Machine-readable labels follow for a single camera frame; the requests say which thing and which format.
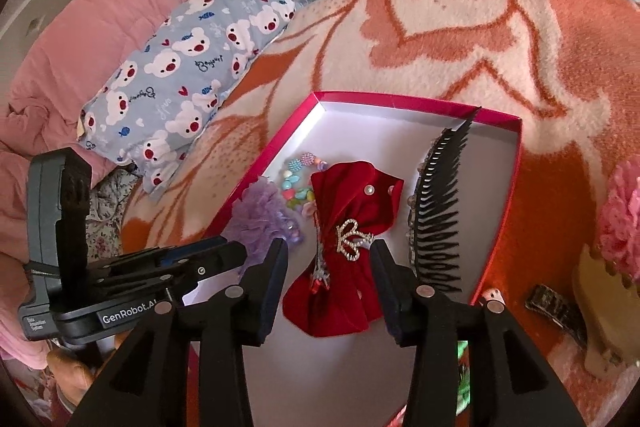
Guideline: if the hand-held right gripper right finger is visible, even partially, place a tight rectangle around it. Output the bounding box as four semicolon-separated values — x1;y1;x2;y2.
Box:
369;239;586;427

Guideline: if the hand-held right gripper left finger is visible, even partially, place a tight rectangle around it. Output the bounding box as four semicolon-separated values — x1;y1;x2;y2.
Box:
67;238;290;427

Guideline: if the pink quilt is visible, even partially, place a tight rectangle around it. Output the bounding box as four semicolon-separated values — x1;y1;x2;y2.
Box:
0;0;231;368

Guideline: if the beige hair claw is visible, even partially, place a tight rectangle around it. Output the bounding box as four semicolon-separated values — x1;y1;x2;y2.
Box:
570;244;640;373

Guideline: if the small floral cloth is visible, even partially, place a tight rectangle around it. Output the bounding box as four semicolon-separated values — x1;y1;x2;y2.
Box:
85;167;136;258

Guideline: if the colourful bead bracelet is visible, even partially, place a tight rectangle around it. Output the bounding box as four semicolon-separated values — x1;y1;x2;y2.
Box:
277;152;331;215

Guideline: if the pink lace scrunchie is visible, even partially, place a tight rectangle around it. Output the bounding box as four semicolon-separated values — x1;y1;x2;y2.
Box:
597;162;640;288

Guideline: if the red-edged white tray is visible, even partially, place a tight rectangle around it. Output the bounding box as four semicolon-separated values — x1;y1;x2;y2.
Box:
185;91;523;427

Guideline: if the bear print pillow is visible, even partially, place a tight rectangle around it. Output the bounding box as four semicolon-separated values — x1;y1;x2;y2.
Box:
77;0;306;200

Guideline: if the silver beaded pendant chain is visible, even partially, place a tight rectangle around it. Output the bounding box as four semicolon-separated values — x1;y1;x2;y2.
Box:
312;212;333;295

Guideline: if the purple lace scrunchie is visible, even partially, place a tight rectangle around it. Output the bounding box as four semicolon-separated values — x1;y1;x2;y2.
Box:
227;179;306;265

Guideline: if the dark tortoiseshell barrette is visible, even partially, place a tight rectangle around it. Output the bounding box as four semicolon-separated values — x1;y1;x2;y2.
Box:
524;284;588;348

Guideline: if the orange and cream blanket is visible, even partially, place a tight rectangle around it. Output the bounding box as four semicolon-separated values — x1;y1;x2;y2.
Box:
120;0;640;427

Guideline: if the black hair comb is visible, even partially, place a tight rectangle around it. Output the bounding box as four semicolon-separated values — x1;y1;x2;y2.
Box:
404;107;482;293

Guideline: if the red velvet bow hair clip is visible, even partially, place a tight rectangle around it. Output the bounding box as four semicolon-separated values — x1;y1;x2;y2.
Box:
282;161;405;338

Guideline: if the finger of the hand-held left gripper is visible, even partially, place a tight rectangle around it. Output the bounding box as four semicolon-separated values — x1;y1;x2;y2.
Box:
97;237;228;275
150;241;249;308

